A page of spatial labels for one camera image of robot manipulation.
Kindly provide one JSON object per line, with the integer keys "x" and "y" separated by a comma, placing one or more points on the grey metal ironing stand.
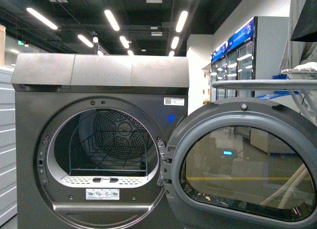
{"x": 300, "y": 83}

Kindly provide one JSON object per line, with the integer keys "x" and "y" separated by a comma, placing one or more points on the white corrugated cabinet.
{"x": 8, "y": 188}

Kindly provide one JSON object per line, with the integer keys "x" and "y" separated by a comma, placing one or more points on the glass door display fridge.
{"x": 253, "y": 52}

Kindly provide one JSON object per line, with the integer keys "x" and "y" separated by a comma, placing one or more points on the round grey dryer door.
{"x": 242, "y": 164}

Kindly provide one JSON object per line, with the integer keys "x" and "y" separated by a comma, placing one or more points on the dark grey tumble dryer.
{"x": 90, "y": 136}

